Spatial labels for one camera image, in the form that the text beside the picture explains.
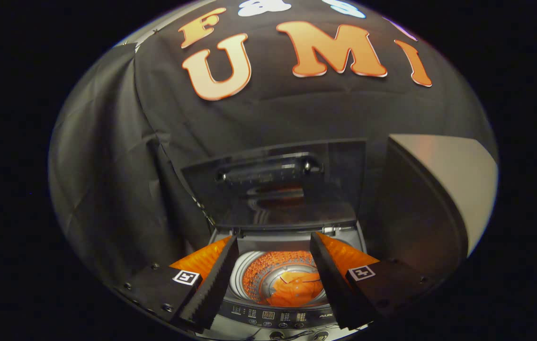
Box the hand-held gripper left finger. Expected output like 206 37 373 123
113 235 240 332

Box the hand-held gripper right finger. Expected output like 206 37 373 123
310 231 439 331

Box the yellow polo shirt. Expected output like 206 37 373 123
271 270 327 307

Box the grey washing machine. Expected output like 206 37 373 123
197 222 374 341

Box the tinted washing machine lid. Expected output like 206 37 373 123
181 138 367 231

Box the black backdrop cloth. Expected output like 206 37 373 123
48 0 499 294

